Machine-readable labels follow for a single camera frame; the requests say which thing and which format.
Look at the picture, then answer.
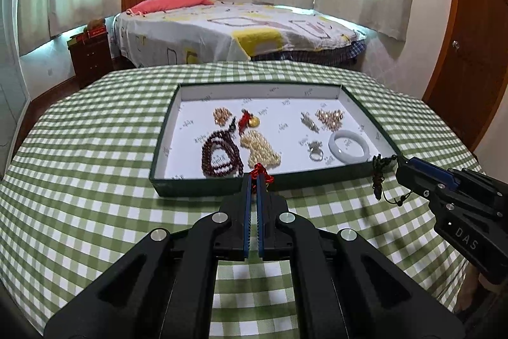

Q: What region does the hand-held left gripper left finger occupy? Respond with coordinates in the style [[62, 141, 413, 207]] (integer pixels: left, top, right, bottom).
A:
[[43, 172, 252, 339]]

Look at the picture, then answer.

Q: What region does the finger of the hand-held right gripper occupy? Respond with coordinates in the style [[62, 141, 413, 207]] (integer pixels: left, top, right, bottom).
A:
[[408, 157, 508, 218], [395, 155, 499, 220]]

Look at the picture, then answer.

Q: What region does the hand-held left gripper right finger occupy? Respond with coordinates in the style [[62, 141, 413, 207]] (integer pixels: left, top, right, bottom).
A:
[[256, 174, 465, 339]]

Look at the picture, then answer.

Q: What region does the red cord small gold pendant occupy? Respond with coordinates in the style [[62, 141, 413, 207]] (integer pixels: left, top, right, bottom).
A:
[[249, 163, 275, 191]]

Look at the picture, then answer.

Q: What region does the dark green tray box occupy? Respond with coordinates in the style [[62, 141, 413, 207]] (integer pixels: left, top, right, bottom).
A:
[[149, 83, 402, 199]]

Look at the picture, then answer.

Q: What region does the white pearl necklace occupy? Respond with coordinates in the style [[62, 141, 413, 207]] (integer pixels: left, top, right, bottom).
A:
[[239, 130, 282, 169]]

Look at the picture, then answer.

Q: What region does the silver pearl ring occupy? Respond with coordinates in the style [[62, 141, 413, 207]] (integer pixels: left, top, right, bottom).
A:
[[307, 140, 324, 162]]

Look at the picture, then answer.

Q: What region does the red cord round gold pendant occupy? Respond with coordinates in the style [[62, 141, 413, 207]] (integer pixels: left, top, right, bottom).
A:
[[237, 109, 260, 135]]

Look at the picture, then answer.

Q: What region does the small gold bead bracelet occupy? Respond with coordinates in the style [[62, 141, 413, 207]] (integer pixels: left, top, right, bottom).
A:
[[213, 107, 235, 126]]

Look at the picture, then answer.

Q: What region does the silver crystal brooch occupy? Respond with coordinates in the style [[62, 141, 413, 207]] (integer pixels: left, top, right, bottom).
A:
[[300, 111, 319, 132]]

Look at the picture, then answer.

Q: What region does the white jade bangle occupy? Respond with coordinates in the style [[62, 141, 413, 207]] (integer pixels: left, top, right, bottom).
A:
[[328, 129, 371, 164]]

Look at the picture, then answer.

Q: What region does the brown wooden door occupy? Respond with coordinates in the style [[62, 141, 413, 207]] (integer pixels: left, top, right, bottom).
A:
[[423, 0, 508, 149]]

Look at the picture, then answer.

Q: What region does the green checked tablecloth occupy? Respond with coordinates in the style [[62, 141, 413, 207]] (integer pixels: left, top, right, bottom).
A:
[[0, 61, 483, 339]]

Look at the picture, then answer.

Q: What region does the bed with printed bedspread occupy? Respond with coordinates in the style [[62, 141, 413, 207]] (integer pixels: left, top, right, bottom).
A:
[[113, 0, 368, 67]]

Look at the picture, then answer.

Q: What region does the dark wooden nightstand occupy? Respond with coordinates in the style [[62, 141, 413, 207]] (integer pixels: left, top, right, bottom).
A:
[[67, 31, 114, 89]]

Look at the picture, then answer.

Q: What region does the pink pillow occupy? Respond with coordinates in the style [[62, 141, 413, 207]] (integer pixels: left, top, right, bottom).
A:
[[126, 0, 217, 16]]

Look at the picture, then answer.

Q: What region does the frosted glass sliding door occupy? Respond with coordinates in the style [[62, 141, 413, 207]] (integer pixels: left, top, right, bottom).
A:
[[0, 0, 30, 181]]

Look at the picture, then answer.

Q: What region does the dark red bead bracelet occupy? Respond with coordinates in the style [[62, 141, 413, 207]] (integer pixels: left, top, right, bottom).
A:
[[200, 120, 244, 178]]

